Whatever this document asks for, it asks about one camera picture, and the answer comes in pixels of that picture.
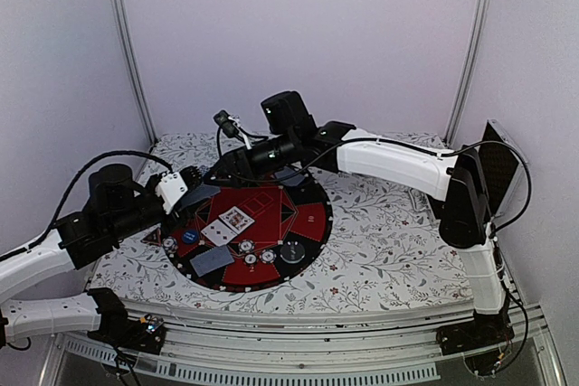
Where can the floral white table cloth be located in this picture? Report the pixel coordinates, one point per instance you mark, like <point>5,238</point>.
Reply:
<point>384,253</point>

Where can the right aluminium frame post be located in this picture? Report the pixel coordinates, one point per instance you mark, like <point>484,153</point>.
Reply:
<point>468,68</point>

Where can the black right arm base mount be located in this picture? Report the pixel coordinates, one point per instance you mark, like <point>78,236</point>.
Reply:
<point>479,333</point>

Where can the left aluminium frame post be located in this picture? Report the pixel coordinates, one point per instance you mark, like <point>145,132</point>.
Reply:
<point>130,59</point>

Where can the aluminium front rail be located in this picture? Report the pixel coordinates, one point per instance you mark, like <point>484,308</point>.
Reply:
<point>211,347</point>

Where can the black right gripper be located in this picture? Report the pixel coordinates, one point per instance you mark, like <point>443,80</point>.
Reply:
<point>232,160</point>

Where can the aluminium poker chip case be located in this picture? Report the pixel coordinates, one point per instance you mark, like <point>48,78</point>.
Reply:
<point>502,169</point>

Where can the round red black poker mat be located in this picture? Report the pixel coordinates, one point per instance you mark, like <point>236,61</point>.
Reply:
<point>302,213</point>

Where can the blue playing card deck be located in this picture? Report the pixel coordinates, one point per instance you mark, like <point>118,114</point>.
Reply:
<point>199,194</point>

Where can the aluminium frame post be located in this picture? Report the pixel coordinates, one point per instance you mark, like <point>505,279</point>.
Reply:
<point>468,68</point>
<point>130,59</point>

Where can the king of diamonds card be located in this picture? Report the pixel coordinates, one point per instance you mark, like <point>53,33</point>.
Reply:
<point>236,219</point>

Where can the diamonds number card face-up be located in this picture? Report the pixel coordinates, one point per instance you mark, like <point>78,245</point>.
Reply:
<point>218,233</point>

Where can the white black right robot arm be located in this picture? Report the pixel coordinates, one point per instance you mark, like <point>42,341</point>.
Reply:
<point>454,178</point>

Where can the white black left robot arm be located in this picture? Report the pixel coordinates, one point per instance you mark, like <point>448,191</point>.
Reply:
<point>118,207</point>

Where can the blue small blind button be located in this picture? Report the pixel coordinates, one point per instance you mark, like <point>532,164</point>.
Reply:
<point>190,237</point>

